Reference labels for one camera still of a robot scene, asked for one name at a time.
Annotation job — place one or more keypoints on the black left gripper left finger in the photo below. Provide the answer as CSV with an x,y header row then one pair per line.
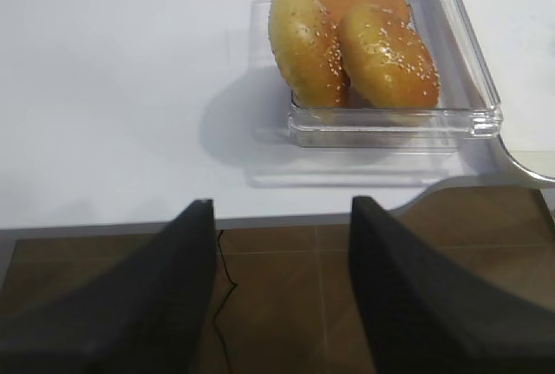
x,y
144,315

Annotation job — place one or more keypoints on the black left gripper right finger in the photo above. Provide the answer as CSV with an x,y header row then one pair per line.
x,y
423,313

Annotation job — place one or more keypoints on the right sesame bun top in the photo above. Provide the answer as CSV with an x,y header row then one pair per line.
x,y
386,60

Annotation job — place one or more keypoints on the sesame bun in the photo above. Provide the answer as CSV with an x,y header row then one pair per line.
x,y
386,60
305,44

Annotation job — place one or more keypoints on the clear bun container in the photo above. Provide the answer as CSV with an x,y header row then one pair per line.
x,y
468,107

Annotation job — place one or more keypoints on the white metal tray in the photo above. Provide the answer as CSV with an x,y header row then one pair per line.
x,y
472,56

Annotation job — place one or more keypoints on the left sesame bun top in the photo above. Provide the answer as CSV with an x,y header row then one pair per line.
x,y
305,44

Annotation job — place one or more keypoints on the white parchment paper sheet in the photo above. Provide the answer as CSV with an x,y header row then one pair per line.
x,y
516,38

